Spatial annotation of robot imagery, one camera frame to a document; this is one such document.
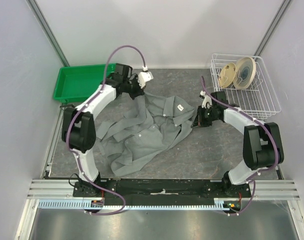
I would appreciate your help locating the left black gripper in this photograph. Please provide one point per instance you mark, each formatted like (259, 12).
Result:
(138, 91)

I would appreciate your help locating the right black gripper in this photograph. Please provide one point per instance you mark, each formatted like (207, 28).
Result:
(200, 121)

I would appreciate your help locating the grey button shirt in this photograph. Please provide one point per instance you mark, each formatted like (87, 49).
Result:
(153, 125)

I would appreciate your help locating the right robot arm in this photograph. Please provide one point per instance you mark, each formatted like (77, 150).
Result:
(262, 146)

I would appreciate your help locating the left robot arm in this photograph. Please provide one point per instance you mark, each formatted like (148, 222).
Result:
(78, 130)

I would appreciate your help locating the beige plate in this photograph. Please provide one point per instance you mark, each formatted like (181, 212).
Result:
(227, 75)

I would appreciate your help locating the green plastic tray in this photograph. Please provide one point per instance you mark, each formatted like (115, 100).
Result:
(77, 83)

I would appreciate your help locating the beige bowl blue centre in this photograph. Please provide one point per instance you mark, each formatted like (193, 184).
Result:
(245, 73)

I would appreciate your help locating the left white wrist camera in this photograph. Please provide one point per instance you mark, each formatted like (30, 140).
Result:
(143, 78)

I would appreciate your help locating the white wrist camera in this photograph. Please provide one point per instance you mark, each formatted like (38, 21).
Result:
(207, 101)
(143, 78)

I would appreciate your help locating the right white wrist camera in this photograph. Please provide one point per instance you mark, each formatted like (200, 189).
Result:
(207, 101)

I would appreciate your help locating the white wire basket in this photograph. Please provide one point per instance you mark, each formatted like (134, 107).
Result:
(259, 100)

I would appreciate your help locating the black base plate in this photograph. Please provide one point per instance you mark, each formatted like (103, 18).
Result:
(160, 191)

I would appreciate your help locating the aluminium frame rail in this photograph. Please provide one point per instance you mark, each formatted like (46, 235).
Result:
(273, 212)

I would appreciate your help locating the blue-white cable duct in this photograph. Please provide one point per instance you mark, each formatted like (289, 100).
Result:
(81, 204)

